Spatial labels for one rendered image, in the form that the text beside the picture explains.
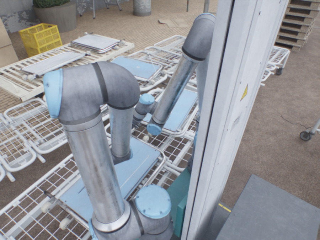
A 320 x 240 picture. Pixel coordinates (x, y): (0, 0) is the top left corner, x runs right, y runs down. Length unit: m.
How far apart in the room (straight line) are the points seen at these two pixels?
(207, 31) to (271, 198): 0.85
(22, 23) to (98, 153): 7.02
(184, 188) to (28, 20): 6.96
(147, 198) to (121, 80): 0.54
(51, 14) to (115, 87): 6.03
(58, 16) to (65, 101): 6.05
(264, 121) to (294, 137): 0.40
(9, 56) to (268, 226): 4.60
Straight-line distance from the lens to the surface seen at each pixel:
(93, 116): 0.59
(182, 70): 0.98
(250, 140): 2.76
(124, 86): 0.58
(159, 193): 0.95
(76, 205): 1.49
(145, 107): 1.32
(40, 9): 6.63
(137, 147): 1.69
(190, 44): 0.93
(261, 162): 2.56
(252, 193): 1.21
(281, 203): 1.24
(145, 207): 0.91
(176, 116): 2.00
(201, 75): 1.12
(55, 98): 0.55
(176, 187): 1.28
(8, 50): 4.80
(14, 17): 7.43
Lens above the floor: 1.80
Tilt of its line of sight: 40 degrees down
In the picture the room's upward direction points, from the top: straight up
